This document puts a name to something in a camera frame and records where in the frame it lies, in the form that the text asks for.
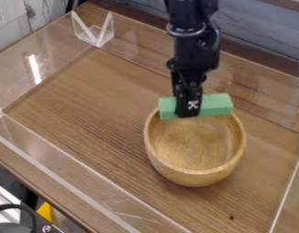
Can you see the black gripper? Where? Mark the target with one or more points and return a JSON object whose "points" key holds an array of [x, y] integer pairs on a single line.
{"points": [[195, 58]]}

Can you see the brown wooden bowl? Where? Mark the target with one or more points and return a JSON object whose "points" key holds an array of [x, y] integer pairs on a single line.
{"points": [[194, 151]]}

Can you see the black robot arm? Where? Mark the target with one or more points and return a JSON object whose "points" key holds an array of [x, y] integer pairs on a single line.
{"points": [[188, 17]]}

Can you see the clear acrylic tray wall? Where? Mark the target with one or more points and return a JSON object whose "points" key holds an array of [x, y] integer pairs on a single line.
{"points": [[73, 106]]}

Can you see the green rectangular block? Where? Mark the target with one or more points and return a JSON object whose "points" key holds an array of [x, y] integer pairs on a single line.
{"points": [[215, 105]]}

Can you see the clear acrylic corner bracket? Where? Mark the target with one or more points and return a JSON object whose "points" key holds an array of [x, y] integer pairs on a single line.
{"points": [[95, 35]]}

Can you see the yellow sticker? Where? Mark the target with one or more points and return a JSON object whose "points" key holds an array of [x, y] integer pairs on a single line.
{"points": [[45, 211]]}

